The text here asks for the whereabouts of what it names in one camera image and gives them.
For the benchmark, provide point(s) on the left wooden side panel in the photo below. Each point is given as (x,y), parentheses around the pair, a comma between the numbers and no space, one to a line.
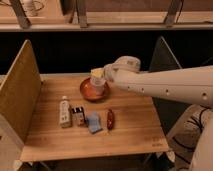
(19,91)

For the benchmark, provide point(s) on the metal shelf bracket left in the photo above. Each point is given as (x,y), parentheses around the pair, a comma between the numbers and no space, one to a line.
(23,21)

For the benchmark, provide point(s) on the metal shelf bracket right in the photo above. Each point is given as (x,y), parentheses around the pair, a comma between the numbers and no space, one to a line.
(170,17)

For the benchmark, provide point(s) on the white plastic bottle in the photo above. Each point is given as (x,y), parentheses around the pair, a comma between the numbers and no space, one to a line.
(64,113)

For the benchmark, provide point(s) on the metal shelf bracket middle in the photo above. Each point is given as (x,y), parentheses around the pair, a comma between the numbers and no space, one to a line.
(81,13)

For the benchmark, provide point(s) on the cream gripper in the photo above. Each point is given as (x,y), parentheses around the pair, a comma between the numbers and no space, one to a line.
(98,80)

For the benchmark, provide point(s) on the metal shelf bracket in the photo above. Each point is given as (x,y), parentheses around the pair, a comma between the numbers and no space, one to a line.
(170,17)
(81,13)
(23,21)

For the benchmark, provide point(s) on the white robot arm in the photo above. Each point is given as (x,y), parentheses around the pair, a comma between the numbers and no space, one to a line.
(191,85)

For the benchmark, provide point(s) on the upright boxed eraser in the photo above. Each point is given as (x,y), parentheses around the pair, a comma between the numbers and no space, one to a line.
(80,116)

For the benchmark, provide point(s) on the orange round bowl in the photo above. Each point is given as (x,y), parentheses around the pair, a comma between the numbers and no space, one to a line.
(88,92)

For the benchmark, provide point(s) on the blue folded cloth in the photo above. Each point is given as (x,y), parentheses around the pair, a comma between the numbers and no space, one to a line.
(93,122)

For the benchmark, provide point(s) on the red snack packet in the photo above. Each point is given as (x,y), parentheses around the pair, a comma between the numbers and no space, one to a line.
(110,119)

